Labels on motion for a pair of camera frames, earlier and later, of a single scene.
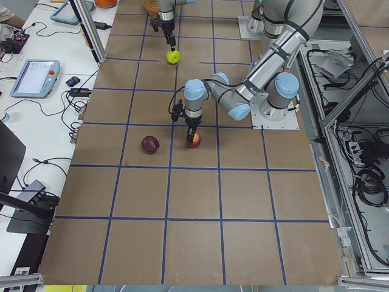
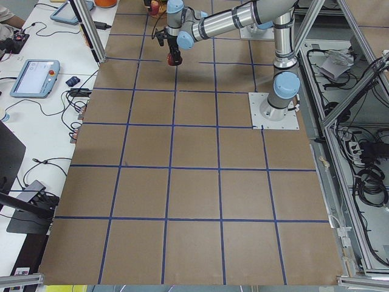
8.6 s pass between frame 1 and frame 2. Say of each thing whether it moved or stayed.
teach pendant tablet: stayed
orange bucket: stayed
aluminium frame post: stayed
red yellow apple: moved
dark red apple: moved
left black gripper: moved
